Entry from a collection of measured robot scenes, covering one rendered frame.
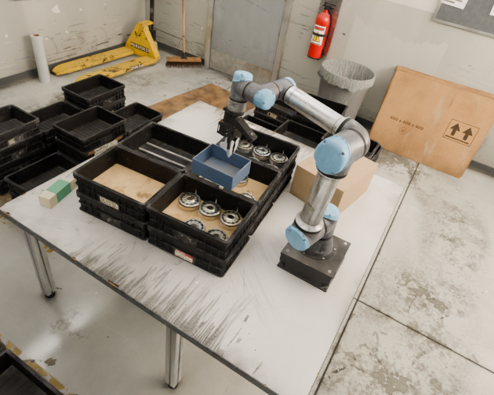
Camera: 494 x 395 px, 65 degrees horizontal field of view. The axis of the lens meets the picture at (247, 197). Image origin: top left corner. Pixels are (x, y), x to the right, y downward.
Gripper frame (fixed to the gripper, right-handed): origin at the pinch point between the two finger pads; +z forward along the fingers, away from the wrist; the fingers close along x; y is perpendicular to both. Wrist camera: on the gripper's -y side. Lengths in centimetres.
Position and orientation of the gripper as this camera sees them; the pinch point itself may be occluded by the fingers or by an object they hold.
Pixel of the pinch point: (230, 154)
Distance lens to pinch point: 169.2
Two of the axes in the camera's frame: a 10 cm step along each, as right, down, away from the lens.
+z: -2.1, 8.2, 5.3
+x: -5.1, 3.7, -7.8
